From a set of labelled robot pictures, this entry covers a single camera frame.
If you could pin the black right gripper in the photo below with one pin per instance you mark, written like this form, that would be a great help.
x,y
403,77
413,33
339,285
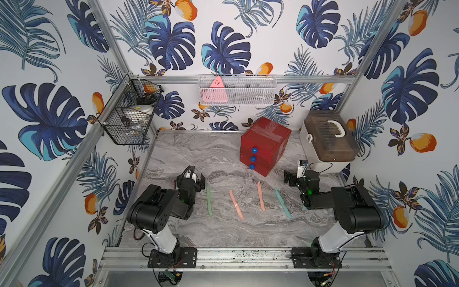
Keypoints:
x,y
296,180

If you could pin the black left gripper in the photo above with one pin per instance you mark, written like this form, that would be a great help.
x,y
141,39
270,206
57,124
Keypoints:
x,y
192,181

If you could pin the teal fruit knife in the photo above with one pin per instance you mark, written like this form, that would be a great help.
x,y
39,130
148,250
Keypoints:
x,y
282,203

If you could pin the pink fruit knife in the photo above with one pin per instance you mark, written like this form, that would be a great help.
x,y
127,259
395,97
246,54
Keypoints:
x,y
236,205
260,195

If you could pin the red three-drawer box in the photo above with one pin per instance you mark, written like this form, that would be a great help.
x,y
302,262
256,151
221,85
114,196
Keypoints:
x,y
263,145

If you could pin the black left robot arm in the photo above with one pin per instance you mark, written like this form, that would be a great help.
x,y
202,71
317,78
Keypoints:
x,y
151,212

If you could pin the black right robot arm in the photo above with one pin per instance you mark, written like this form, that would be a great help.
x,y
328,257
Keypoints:
x,y
354,209

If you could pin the green fruit knife right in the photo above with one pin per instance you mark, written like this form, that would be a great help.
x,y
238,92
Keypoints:
x,y
209,201

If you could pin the brown lidded storage box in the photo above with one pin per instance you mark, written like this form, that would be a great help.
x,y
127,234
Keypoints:
x,y
328,144

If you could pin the white object in basket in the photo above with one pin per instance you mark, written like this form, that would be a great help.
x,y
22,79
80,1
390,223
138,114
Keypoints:
x,y
137,114

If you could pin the pink triangle object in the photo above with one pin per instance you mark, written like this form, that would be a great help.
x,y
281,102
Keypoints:
x,y
216,93

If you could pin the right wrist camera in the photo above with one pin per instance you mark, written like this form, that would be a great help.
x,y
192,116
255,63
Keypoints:
x,y
302,166

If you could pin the black wire basket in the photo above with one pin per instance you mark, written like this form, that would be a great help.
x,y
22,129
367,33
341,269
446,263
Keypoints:
x,y
130,92

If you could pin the clear mesh wall shelf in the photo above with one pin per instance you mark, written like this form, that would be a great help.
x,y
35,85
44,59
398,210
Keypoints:
x,y
251,90

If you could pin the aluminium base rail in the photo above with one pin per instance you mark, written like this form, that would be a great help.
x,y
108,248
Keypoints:
x,y
247,259

